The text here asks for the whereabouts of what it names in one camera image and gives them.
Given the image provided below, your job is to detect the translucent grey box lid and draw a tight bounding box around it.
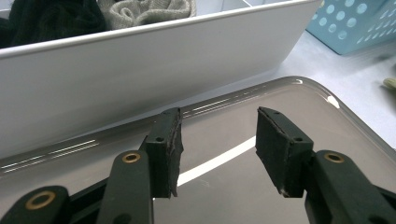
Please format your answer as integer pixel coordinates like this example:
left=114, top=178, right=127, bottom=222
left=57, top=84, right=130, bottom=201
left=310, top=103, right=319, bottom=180
left=0, top=76, right=396, bottom=224

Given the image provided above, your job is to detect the black sock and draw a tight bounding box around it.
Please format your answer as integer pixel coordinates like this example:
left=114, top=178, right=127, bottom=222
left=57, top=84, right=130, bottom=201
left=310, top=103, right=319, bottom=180
left=0, top=0, right=107, bottom=49

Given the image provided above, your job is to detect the white divided storage box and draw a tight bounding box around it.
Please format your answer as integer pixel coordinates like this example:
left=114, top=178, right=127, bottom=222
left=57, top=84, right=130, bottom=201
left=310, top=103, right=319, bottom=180
left=0, top=0, right=323, bottom=161

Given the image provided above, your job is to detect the grey sock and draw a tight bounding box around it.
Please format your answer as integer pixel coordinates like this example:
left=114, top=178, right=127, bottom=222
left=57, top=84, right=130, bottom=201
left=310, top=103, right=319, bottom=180
left=97, top=0, right=198, bottom=32

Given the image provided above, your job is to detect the light blue plastic basket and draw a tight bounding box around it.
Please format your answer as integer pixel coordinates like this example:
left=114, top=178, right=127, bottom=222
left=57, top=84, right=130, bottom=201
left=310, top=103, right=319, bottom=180
left=304, top=0, right=396, bottom=56

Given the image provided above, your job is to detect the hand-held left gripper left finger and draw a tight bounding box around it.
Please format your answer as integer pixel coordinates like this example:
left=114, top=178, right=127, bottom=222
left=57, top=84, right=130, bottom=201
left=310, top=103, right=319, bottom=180
left=96, top=106, right=185, bottom=224

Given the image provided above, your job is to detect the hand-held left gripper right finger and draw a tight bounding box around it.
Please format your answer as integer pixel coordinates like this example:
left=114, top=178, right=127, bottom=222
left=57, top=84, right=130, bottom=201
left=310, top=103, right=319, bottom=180
left=255, top=106, right=396, bottom=224

